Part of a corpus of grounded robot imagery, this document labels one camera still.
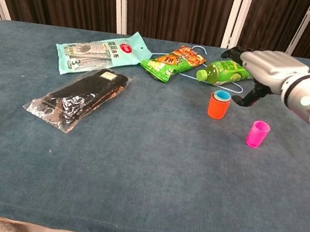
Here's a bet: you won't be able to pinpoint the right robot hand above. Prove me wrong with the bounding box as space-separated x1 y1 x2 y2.
213 42 310 118

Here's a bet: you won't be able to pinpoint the blue plastic cup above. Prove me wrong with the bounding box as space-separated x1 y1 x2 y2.
215 88 232 102

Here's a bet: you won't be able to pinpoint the orange plastic cup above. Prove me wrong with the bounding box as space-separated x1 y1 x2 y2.
206 89 233 122

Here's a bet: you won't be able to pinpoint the green tea bottle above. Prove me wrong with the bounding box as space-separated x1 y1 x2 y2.
194 55 257 92

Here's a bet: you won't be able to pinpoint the pink plastic cup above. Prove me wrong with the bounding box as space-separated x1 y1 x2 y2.
244 118 272 151

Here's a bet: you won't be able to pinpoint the green orange snack bag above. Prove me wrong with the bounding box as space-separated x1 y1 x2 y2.
137 38 208 90

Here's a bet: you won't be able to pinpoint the teal table cloth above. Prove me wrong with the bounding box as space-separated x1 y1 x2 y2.
0 6 310 232

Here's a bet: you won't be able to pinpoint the teal dishcloth package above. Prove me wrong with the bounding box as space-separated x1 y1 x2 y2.
51 18 155 90

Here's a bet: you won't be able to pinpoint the black socks in clear bag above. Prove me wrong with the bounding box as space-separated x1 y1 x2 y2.
19 55 136 144

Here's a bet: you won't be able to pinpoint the light blue wire hanger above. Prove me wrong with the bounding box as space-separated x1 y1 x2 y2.
146 37 249 94

